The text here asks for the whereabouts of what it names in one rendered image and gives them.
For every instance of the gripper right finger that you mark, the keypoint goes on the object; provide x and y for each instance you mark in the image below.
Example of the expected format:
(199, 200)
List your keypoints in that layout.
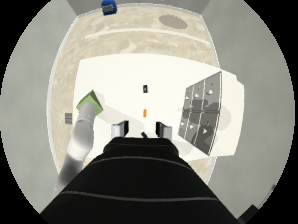
(163, 131)

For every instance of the black and white eraser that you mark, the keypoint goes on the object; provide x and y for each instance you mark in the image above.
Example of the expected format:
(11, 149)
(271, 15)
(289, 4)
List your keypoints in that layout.
(144, 135)

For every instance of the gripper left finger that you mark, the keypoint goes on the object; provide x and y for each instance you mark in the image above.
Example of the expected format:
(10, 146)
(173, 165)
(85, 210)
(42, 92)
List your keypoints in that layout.
(120, 130)

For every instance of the grey drawer front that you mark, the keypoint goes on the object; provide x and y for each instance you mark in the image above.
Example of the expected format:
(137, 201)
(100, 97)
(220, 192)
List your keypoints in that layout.
(184, 123)
(212, 98)
(197, 102)
(194, 122)
(209, 122)
(188, 101)

